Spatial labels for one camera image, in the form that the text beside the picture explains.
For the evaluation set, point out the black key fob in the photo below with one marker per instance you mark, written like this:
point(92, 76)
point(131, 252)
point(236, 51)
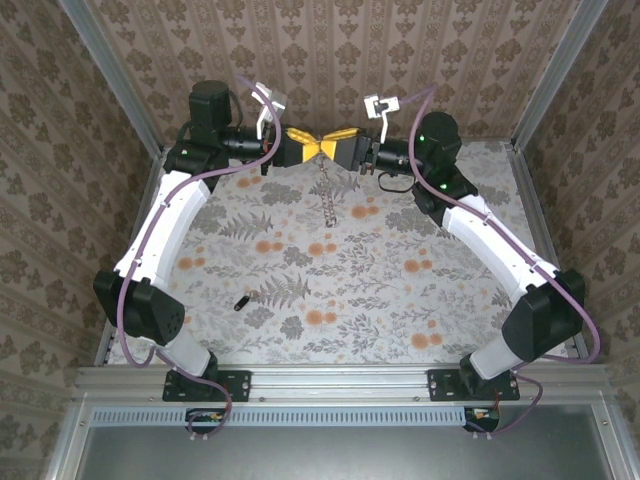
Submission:
point(241, 303)

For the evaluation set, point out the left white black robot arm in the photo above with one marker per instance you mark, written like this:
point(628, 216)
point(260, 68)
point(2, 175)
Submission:
point(170, 225)

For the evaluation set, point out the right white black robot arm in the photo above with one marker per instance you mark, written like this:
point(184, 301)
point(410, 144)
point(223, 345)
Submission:
point(500, 240)

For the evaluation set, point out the grey sheet metal panel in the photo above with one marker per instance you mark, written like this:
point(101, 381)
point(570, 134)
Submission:
point(340, 455)

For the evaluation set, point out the thin aluminium table edge rail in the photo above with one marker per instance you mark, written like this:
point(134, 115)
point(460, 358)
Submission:
point(490, 144)

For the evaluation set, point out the aluminium table side rail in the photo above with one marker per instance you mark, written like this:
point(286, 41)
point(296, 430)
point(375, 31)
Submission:
point(103, 356)
point(531, 200)

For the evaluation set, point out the aluminium frame post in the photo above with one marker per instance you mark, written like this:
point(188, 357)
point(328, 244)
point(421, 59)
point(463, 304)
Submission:
point(557, 75)
point(115, 75)

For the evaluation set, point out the long aluminium base rail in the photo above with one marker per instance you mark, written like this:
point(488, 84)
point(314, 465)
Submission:
point(340, 382)

